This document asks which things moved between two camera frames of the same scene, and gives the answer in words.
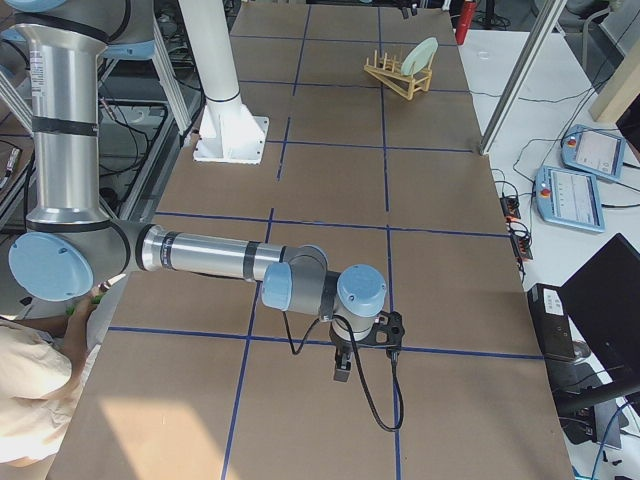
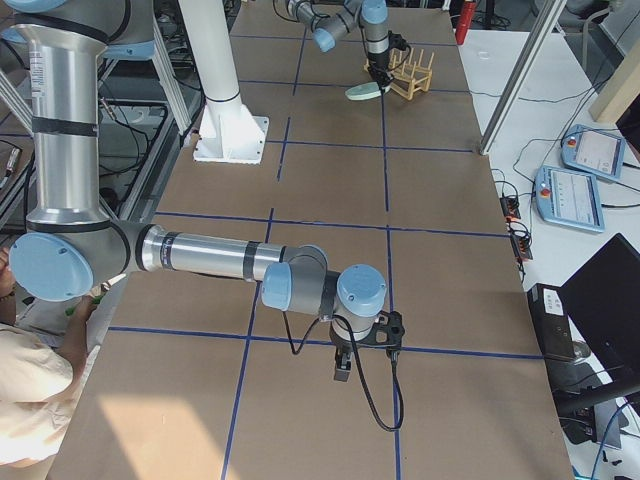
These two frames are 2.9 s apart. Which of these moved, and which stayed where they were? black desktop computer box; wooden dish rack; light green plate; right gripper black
Moved: light green plate
Stayed: wooden dish rack; right gripper black; black desktop computer box
